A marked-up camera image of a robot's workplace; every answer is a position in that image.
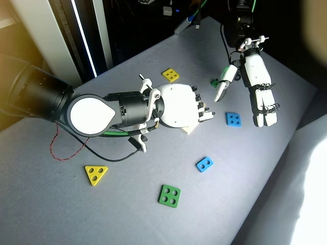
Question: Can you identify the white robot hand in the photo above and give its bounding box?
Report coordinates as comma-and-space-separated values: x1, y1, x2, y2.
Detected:
213, 52, 281, 128
155, 83, 217, 129

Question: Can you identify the wooden peg board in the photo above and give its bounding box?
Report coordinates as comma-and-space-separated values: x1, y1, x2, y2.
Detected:
181, 101, 208, 135

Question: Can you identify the yellow four-hole square block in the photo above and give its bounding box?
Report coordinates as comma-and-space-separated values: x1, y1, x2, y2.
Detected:
161, 68, 180, 83

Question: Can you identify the blue four-hole square block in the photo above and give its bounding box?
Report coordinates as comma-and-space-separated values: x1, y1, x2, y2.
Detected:
225, 112, 242, 127

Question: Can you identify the blue two-hole rectangular block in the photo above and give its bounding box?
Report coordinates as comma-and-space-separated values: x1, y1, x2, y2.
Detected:
196, 156, 215, 174

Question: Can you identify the green four-hole square block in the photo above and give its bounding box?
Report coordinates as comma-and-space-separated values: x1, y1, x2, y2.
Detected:
158, 184, 181, 209

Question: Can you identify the yellow three-hole triangular block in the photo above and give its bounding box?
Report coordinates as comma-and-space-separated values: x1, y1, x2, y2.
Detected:
84, 165, 109, 186

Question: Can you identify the white blue adapter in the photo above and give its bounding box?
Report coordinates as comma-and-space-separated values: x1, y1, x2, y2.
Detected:
174, 16, 194, 34

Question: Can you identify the bright light strip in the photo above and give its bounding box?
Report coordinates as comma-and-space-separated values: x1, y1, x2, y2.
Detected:
71, 0, 98, 78

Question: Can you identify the grey table cloth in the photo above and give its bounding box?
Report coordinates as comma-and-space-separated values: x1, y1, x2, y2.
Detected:
0, 15, 318, 245

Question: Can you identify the black cable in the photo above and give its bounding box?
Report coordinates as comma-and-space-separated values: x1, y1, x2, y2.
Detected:
220, 24, 235, 62
56, 121, 140, 162

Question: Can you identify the green cable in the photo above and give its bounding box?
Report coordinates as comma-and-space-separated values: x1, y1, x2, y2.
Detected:
191, 0, 208, 18

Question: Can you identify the narrow white frame panel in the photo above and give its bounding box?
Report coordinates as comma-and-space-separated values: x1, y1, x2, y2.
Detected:
92, 0, 114, 69

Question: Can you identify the thin red wire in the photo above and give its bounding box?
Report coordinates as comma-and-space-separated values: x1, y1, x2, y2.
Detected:
50, 121, 90, 161

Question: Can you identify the wide white frame panel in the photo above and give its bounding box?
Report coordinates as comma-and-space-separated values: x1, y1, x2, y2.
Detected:
10, 0, 83, 86

